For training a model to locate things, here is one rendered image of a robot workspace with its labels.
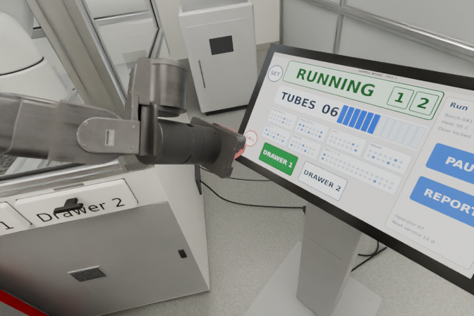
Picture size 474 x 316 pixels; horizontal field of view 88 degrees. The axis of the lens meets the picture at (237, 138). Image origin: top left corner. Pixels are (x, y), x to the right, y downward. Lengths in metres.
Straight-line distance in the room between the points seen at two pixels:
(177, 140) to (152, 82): 0.08
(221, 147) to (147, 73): 0.14
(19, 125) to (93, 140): 0.06
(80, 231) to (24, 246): 0.18
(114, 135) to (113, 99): 0.35
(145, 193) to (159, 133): 0.52
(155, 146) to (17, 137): 0.12
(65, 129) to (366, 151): 0.47
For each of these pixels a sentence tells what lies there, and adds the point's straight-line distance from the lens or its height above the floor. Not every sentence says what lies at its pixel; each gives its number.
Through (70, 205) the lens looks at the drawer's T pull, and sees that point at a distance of 0.80.
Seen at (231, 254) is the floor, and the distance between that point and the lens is 1.58.
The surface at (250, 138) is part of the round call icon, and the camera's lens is 0.62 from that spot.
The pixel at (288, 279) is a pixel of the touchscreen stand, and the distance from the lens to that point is 1.47.
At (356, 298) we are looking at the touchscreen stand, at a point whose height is 0.04.
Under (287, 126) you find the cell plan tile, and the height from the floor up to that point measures 1.06.
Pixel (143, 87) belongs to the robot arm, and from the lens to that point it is 0.31.
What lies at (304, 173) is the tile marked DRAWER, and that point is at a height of 1.00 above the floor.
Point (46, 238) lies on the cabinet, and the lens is 1.04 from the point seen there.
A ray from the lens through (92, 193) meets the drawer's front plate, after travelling 0.80.
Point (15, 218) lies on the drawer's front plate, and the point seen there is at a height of 0.88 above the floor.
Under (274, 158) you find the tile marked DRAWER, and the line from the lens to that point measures 0.58.
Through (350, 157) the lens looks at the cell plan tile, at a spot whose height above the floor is 1.05.
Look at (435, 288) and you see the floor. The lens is 1.69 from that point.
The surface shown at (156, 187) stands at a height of 0.87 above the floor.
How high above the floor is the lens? 1.41
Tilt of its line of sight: 39 degrees down
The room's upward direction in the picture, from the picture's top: 8 degrees counter-clockwise
